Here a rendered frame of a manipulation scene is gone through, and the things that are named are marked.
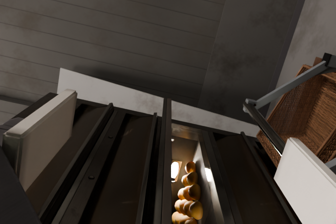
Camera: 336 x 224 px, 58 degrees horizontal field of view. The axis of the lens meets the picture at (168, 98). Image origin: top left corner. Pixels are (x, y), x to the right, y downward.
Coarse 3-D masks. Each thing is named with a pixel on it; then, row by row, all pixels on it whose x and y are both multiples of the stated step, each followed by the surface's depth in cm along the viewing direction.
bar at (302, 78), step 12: (324, 60) 104; (312, 72) 104; (324, 72) 105; (288, 84) 106; (264, 96) 108; (276, 96) 107; (252, 108) 101; (264, 120) 90; (264, 132) 85; (276, 132) 82; (276, 144) 76
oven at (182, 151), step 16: (112, 112) 176; (128, 112) 178; (112, 128) 151; (160, 128) 178; (176, 128) 178; (192, 128) 178; (208, 128) 183; (96, 144) 131; (112, 144) 137; (176, 144) 181; (192, 144) 181; (256, 144) 175; (96, 160) 119; (80, 176) 106; (96, 176) 109; (224, 176) 130; (272, 176) 141; (80, 192) 98; (176, 192) 190; (64, 208) 89; (80, 208) 91
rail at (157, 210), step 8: (160, 136) 120; (160, 144) 113; (160, 152) 107; (160, 160) 101; (160, 168) 96; (160, 176) 92; (160, 184) 87; (160, 192) 84; (160, 200) 80; (160, 208) 77; (160, 216) 74
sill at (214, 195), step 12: (204, 132) 175; (204, 144) 159; (204, 156) 152; (216, 168) 136; (216, 180) 126; (216, 192) 117; (216, 204) 114; (228, 204) 111; (216, 216) 110; (228, 216) 104
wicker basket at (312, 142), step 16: (304, 64) 166; (320, 80) 169; (288, 96) 172; (304, 96) 172; (320, 96) 169; (272, 112) 174; (304, 112) 175; (320, 112) 165; (288, 128) 177; (304, 128) 177; (320, 128) 162; (304, 144) 166; (320, 144) 159; (272, 160) 150
